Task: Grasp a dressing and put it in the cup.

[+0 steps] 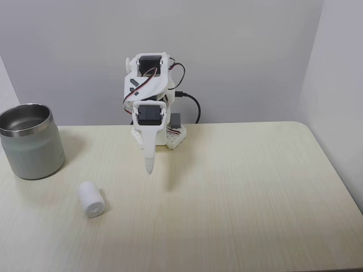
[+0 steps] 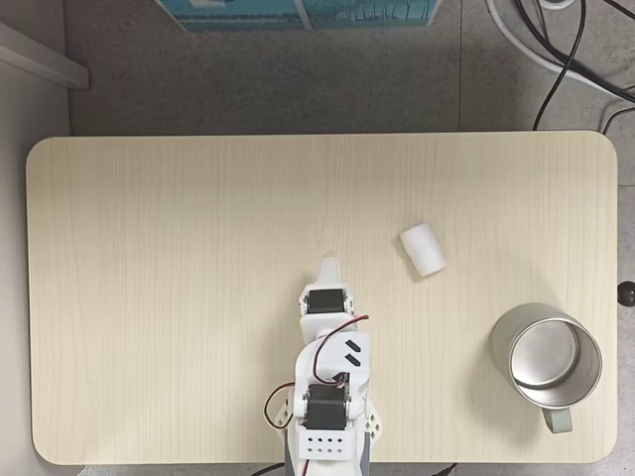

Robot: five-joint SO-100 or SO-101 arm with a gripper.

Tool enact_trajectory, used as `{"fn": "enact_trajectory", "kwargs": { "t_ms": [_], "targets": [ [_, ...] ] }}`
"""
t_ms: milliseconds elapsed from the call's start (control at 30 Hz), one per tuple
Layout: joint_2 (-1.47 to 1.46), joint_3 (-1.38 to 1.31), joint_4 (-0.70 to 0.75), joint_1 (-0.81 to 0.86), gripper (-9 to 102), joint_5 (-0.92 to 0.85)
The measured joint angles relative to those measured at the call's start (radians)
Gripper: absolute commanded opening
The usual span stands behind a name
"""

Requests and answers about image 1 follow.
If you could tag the white gauze dressing roll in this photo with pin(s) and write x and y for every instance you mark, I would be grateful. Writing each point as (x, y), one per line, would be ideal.
(91, 199)

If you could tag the grey stainless steel cup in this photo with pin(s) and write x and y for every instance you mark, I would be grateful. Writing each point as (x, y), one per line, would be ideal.
(31, 150)

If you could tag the grey clamp block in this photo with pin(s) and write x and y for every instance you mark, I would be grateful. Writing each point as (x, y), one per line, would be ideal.
(176, 120)

